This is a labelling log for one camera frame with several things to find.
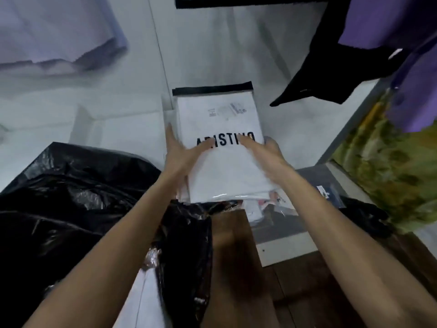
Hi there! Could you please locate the person's left hand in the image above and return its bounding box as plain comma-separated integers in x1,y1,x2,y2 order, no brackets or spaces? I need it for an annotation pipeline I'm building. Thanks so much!
165,123,216,184

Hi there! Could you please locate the person's right hand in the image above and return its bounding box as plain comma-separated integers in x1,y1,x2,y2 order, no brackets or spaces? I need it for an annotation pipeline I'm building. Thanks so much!
238,135,295,185

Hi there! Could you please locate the white packaged garment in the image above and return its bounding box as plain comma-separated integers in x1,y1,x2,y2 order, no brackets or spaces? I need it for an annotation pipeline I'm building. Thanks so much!
172,81,279,204

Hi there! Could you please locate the person's left forearm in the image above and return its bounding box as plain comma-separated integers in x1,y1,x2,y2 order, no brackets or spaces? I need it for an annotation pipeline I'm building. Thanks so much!
23,171,192,328

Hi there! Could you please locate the person's right forearm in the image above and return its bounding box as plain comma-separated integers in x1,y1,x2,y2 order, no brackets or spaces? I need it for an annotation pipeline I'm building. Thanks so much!
272,167,437,328

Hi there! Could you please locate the clear packet with dark garment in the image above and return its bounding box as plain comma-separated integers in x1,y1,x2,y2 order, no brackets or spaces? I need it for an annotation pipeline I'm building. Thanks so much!
245,165,346,267

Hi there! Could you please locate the black hanging garment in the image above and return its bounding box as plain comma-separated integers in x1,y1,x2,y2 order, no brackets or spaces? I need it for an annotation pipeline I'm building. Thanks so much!
269,0,412,107

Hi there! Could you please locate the small black plastic bag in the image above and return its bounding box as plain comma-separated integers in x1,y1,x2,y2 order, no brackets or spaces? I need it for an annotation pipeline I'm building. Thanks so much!
336,196,394,237

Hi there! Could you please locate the green patterned fabric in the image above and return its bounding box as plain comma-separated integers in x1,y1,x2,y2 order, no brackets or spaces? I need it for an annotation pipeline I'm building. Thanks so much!
329,88,437,235

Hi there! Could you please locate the black plastic garbage bag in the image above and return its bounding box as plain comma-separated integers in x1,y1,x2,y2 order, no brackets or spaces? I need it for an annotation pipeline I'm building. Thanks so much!
0,141,214,328

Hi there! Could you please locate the lavender hanging garment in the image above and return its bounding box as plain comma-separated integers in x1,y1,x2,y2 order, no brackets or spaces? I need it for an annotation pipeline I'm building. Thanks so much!
0,0,129,77

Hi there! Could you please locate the white plastic packet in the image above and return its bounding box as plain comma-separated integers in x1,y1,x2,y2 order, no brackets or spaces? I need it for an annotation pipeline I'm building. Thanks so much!
113,266,168,328

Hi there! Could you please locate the purple hanging garment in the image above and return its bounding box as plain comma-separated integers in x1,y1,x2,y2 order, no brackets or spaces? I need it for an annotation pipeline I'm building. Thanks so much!
337,0,437,133

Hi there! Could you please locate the black rail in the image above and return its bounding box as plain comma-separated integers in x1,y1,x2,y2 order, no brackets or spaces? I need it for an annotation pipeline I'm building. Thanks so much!
174,0,329,10

